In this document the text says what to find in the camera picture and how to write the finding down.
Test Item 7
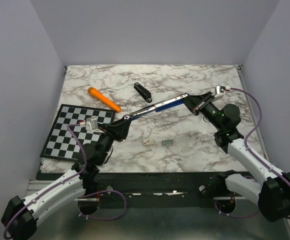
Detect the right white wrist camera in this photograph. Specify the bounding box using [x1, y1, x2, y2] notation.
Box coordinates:
[214, 85, 226, 100]

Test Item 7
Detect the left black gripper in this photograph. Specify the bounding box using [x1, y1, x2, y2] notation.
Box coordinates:
[95, 118, 131, 165]

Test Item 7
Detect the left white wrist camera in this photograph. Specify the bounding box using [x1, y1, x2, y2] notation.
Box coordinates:
[85, 117, 99, 132]

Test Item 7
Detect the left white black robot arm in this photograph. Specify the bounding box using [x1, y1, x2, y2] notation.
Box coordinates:
[1, 118, 131, 240]

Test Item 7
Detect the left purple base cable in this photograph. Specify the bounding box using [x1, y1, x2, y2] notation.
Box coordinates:
[77, 187, 128, 221]

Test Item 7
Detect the orange plastic cylinder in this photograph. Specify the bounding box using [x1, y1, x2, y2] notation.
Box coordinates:
[87, 87, 121, 113]

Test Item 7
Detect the blue stapler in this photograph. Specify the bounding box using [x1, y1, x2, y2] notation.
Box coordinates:
[123, 93, 190, 121]

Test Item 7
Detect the black stapler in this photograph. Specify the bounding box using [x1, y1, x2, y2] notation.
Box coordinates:
[133, 82, 152, 103]

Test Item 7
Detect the white staple box sleeve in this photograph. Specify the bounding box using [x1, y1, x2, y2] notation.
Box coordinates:
[143, 138, 155, 146]

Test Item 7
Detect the staple tray with staples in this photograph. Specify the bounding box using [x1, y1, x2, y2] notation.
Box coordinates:
[161, 139, 174, 147]

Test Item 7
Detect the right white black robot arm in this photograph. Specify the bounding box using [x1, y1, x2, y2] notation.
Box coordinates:
[183, 92, 290, 222]

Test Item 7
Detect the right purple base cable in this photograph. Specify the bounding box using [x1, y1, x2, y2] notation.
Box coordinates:
[214, 197, 263, 218]

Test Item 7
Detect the black white checkerboard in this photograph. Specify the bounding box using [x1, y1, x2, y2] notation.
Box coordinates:
[39, 103, 116, 166]

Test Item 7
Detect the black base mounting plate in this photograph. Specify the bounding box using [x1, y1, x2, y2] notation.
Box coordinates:
[66, 169, 246, 209]

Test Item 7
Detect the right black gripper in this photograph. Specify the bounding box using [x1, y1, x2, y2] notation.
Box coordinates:
[179, 91, 225, 131]

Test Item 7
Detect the aluminium frame rail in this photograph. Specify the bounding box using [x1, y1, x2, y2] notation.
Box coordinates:
[24, 177, 290, 201]

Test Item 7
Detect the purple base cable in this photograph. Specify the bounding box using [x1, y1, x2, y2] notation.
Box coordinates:
[77, 187, 128, 221]
[214, 197, 263, 218]

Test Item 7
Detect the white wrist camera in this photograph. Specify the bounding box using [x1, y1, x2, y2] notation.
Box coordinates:
[85, 117, 99, 132]
[214, 85, 226, 100]

